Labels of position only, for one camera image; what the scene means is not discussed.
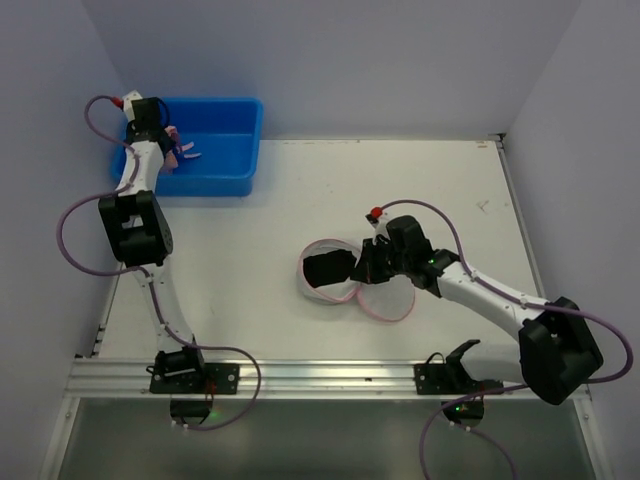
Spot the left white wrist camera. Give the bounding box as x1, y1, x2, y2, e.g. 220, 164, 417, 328
122, 90, 143, 122

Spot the black garment inside bag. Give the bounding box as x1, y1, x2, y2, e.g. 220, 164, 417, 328
302, 249, 357, 288

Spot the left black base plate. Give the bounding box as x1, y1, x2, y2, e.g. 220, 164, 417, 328
149, 362, 240, 396

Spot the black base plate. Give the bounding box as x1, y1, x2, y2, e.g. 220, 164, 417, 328
413, 362, 504, 395
149, 362, 240, 396

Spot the white mesh laundry bag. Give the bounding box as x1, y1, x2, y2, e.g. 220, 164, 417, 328
296, 238, 415, 323

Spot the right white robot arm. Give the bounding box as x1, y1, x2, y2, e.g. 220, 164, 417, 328
351, 208, 604, 405

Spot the blue plastic bin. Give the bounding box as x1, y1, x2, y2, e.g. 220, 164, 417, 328
111, 97, 263, 197

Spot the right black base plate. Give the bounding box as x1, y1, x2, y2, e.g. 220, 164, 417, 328
413, 362, 504, 395

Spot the aluminium mounting rail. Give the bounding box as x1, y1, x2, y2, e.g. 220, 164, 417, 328
63, 355, 592, 402

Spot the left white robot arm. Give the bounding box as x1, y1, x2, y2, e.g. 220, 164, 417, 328
98, 91, 209, 394

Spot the pink bra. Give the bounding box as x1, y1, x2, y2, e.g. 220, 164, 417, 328
161, 125, 202, 175

